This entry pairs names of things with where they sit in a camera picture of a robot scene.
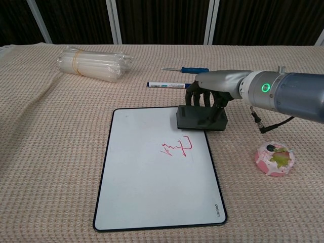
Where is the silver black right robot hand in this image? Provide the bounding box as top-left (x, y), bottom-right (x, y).
top-left (184, 69), bottom-right (252, 125)

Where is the grey whiteboard eraser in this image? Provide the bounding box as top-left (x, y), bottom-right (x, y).
top-left (176, 104), bottom-right (228, 132)

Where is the whiteboard marker with blue cap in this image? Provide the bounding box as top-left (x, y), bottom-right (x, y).
top-left (146, 80), bottom-right (192, 90)

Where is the pink toy donut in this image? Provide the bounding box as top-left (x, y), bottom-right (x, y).
top-left (254, 141), bottom-right (296, 178)

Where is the bundle of clear plastic tubes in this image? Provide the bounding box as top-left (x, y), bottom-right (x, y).
top-left (56, 45), bottom-right (134, 83)

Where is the yellow rubber band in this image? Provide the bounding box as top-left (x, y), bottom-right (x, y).
top-left (71, 50), bottom-right (84, 75)

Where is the beige waffle tablecloth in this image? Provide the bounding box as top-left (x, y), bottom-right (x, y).
top-left (0, 44), bottom-right (324, 243)

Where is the blue handled screwdriver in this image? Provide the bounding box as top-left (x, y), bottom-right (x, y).
top-left (161, 66), bottom-right (210, 75)

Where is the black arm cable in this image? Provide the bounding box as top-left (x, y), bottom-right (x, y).
top-left (250, 106), bottom-right (296, 135)

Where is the white dry-erase board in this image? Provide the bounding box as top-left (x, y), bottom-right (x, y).
top-left (92, 107), bottom-right (228, 232)

